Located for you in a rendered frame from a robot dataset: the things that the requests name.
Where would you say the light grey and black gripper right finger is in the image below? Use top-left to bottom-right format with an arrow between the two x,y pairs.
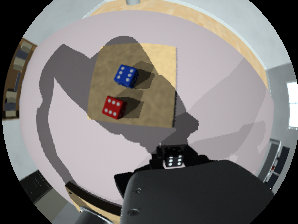
183,145 -> 217,167

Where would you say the red die with white pips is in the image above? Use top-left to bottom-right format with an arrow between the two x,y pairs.
102,96 -> 128,120

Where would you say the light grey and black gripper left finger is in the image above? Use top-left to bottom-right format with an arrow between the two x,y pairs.
114,147 -> 165,199

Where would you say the blue die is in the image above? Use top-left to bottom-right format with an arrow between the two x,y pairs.
114,65 -> 139,89

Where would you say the tan square mat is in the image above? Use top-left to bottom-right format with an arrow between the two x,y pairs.
87,43 -> 176,128

